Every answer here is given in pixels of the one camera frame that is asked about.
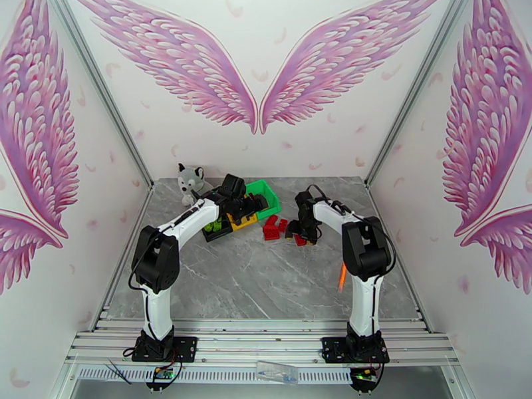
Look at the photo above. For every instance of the large red lego brick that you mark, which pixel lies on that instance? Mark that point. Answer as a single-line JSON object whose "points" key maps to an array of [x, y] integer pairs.
{"points": [[270, 233]]}

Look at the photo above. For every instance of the dark green lego plate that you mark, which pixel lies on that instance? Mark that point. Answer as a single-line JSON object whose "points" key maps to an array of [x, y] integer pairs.
{"points": [[219, 224]]}

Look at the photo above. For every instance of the small lime green lego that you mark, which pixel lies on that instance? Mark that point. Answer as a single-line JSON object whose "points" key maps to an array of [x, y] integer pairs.
{"points": [[208, 228]]}

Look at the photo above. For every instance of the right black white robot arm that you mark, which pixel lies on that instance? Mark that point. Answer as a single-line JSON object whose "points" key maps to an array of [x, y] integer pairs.
{"points": [[365, 248]]}

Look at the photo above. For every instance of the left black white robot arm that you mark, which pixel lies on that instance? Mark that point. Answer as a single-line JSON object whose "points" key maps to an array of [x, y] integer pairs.
{"points": [[156, 260]]}

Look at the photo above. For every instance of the green plastic bin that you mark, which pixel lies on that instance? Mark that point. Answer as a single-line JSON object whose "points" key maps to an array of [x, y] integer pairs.
{"points": [[270, 198]]}

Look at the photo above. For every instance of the yellow plastic bin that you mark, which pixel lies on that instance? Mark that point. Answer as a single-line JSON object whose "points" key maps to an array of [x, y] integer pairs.
{"points": [[247, 222]]}

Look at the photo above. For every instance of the black plastic bin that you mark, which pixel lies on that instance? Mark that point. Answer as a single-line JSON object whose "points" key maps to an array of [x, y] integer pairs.
{"points": [[220, 235]]}

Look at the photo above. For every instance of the grey husky plush toy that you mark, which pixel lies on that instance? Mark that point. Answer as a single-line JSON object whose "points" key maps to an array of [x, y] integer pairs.
{"points": [[191, 184]]}

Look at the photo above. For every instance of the clear plastic bag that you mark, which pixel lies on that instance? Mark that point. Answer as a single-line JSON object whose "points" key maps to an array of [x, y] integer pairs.
{"points": [[276, 372]]}

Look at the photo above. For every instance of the right green circuit board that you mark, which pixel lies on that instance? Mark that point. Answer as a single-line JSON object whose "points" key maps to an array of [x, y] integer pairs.
{"points": [[363, 374]]}

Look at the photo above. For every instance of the green circuit board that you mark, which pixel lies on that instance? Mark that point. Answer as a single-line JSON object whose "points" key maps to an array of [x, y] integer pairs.
{"points": [[363, 374], [163, 373]]}

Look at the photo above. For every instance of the left green circuit board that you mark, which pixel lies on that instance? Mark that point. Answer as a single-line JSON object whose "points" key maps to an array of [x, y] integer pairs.
{"points": [[163, 373]]}

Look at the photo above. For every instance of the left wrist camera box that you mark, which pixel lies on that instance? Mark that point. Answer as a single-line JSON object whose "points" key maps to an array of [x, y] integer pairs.
{"points": [[234, 186]]}

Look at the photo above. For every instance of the right aluminium table edge rail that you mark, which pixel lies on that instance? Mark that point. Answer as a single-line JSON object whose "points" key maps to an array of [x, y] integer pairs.
{"points": [[378, 211]]}

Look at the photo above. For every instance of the aluminium table edge rail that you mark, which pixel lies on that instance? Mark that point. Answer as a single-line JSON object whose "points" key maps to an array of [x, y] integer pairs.
{"points": [[378, 211], [143, 208]]}

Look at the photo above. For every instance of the left aluminium table edge rail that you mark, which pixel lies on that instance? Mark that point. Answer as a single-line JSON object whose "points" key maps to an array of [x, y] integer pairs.
{"points": [[143, 208]]}

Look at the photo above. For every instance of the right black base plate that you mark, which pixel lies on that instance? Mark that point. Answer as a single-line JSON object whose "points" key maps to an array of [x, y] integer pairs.
{"points": [[332, 348]]}

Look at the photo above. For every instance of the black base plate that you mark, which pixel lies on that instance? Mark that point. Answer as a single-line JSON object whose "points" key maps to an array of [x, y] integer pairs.
{"points": [[332, 348], [187, 348]]}

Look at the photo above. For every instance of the aluminium rail frame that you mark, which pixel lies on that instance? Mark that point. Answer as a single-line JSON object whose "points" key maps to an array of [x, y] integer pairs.
{"points": [[257, 348]]}

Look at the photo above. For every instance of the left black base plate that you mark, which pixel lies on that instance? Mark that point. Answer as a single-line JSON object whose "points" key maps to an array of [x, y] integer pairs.
{"points": [[187, 348]]}

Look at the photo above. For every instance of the right aluminium corner post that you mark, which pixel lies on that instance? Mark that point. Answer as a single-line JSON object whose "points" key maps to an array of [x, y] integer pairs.
{"points": [[415, 89]]}

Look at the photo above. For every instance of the aluminium corner post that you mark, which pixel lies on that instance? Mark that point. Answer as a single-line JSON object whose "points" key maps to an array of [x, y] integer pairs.
{"points": [[102, 88], [415, 89]]}

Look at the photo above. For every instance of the left aluminium corner post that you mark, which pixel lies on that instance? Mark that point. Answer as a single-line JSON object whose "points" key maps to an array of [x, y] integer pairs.
{"points": [[102, 88]]}

